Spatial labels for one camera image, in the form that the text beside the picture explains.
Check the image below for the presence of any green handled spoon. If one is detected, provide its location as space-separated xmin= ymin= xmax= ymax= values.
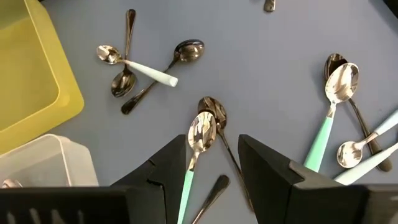
xmin=176 ymin=111 xmax=218 ymax=224
xmin=303 ymin=62 xmax=361 ymax=173

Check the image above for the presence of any blue table mat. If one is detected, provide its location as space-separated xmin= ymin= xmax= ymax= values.
xmin=40 ymin=0 xmax=398 ymax=224

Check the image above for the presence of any light blue handled spoon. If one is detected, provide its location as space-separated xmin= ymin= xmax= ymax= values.
xmin=96 ymin=44 xmax=179 ymax=88
xmin=333 ymin=142 xmax=398 ymax=187
xmin=336 ymin=109 xmax=398 ymax=169

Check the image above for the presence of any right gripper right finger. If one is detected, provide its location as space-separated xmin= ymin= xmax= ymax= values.
xmin=238 ymin=134 xmax=398 ymax=224

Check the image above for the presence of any yellow plastic container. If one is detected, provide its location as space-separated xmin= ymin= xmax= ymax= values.
xmin=0 ymin=0 xmax=85 ymax=156

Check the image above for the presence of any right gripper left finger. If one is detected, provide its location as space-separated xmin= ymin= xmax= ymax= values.
xmin=0 ymin=134 xmax=187 ymax=224

